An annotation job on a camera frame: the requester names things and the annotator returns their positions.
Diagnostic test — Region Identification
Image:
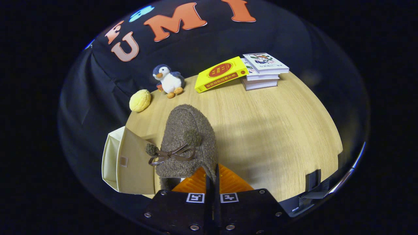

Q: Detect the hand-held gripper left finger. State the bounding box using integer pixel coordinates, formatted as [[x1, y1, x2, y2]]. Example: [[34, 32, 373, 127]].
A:
[[137, 166, 214, 235]]

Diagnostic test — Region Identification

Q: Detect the black table edge bracket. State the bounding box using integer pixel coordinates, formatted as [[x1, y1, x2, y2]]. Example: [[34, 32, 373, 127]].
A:
[[305, 169, 322, 192]]

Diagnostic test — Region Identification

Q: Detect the brown fuzzy shoe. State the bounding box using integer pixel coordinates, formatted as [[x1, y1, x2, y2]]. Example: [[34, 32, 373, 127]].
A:
[[145, 104, 217, 190]]

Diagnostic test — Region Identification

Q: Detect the dark equipment case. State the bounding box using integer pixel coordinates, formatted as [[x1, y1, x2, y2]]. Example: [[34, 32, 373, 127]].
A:
[[279, 179, 331, 217]]

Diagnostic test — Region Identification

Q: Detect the metal rail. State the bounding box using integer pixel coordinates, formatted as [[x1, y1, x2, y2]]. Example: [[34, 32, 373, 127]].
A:
[[328, 141, 367, 196]]

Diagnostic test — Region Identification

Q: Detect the yellow plush bun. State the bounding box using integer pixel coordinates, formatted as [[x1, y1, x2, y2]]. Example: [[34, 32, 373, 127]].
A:
[[129, 89, 152, 113]]

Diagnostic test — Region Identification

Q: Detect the yellow book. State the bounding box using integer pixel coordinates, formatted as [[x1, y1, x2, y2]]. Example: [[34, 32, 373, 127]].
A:
[[195, 56, 249, 94]]

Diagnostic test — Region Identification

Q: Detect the plush penguin toy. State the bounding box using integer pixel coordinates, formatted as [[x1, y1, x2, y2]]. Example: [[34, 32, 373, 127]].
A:
[[153, 64, 185, 99]]

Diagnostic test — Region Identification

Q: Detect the beige fabric storage box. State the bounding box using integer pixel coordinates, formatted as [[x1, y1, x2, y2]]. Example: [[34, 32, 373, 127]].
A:
[[102, 126, 155, 198]]

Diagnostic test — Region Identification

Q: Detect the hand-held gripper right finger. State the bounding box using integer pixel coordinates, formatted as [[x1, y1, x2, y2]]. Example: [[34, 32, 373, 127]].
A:
[[214, 163, 292, 235]]

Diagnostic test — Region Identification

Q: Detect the white illustrated book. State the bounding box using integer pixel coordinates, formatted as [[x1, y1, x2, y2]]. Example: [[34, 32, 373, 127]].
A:
[[243, 53, 290, 74]]

